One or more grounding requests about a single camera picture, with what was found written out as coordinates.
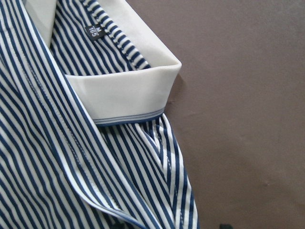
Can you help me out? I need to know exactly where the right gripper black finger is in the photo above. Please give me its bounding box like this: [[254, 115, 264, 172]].
[[219, 223, 234, 229]]

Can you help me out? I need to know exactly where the striped polo shirt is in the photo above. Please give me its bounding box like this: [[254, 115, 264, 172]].
[[0, 0, 200, 229]]

